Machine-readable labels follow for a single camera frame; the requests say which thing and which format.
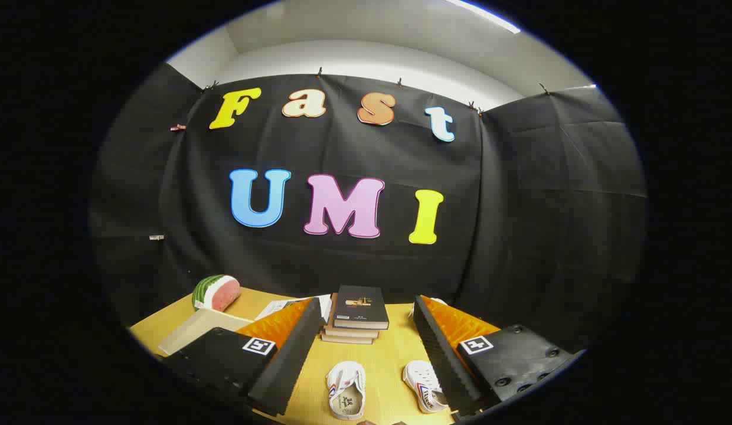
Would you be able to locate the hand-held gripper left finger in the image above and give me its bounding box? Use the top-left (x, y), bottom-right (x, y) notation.
top-left (162, 297), bottom-right (328, 417)

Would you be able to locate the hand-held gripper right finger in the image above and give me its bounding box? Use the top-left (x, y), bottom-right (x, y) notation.
top-left (413, 295), bottom-right (586, 421)

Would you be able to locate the white canvas shoe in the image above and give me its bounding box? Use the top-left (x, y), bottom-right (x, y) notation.
top-left (403, 360), bottom-right (449, 414)
top-left (326, 361), bottom-right (367, 421)

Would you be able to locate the cream fabric storage box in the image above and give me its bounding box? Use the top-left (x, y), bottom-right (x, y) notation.
top-left (158, 308), bottom-right (254, 357)

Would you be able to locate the brown book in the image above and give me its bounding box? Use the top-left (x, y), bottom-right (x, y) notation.
top-left (320, 331), bottom-right (375, 345)
top-left (323, 307), bottom-right (380, 340)

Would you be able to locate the white book with portrait cover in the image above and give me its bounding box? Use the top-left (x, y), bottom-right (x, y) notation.
top-left (255, 294), bottom-right (333, 322)

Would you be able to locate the white plush toy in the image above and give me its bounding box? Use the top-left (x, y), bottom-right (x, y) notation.
top-left (409, 297), bottom-right (448, 319)

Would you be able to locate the black hardcover book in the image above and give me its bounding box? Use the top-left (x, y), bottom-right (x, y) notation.
top-left (334, 285), bottom-right (390, 330)

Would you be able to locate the watermelon slice plush toy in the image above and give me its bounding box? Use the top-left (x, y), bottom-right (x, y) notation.
top-left (192, 274), bottom-right (241, 312)

